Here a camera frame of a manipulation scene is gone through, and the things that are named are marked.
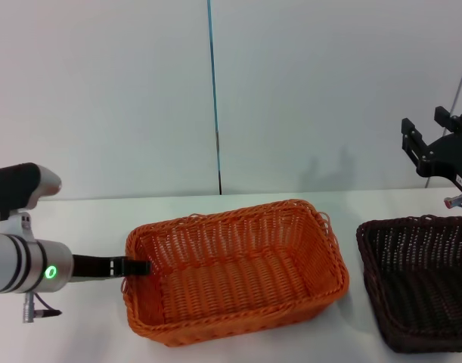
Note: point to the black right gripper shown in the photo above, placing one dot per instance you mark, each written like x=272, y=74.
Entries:
x=450, y=159

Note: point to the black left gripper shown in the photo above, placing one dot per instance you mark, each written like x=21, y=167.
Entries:
x=90, y=266

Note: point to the orange woven plastic basket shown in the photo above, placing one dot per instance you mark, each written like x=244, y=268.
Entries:
x=234, y=287

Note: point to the dark brown woven basket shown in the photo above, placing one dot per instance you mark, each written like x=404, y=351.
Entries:
x=423, y=295

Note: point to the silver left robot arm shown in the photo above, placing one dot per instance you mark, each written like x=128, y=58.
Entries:
x=11, y=262

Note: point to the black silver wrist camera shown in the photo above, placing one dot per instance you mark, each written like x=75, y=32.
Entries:
x=15, y=185

